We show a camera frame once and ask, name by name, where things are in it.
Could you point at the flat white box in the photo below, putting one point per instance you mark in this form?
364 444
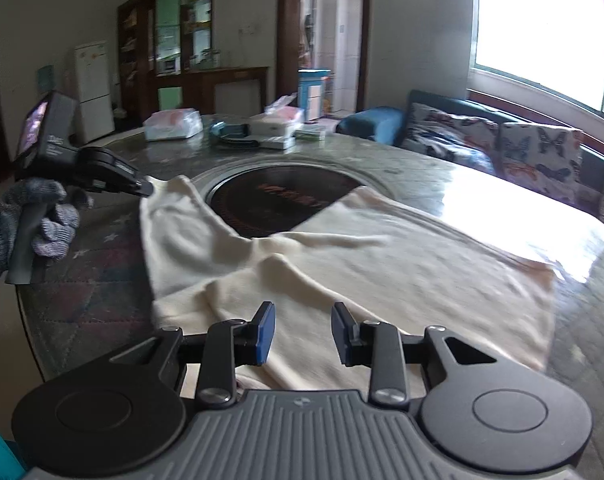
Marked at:
278 142

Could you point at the blue corner sofa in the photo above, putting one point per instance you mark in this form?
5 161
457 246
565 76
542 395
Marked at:
381 120

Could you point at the wooden door frame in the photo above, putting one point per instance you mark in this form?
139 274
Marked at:
287 35

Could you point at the butterfly print pillow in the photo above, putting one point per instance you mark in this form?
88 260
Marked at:
541 160
446 135

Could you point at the wooden display cabinet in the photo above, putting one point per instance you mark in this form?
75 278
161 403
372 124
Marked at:
182 35

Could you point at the round black induction cooker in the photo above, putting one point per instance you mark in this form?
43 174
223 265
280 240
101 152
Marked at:
282 200

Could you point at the green white packet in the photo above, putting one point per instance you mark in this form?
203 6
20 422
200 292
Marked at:
311 133

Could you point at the person's left hand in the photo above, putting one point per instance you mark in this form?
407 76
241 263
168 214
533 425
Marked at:
57 225

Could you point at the cream garment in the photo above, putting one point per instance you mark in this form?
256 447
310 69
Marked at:
381 270

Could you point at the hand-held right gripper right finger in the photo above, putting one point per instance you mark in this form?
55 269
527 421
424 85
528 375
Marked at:
341 332

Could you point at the white refrigerator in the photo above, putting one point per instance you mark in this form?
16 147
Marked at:
94 90

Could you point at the white pink tissue pack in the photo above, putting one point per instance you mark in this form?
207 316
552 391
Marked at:
174 125

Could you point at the window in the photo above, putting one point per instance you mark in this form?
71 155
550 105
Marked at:
546 25

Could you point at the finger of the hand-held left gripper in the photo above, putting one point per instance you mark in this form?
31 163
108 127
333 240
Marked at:
143 186

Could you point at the blue white carton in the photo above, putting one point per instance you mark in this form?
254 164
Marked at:
313 95

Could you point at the white cardboard box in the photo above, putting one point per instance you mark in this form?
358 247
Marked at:
277 122

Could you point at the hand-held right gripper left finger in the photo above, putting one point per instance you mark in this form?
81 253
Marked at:
266 335

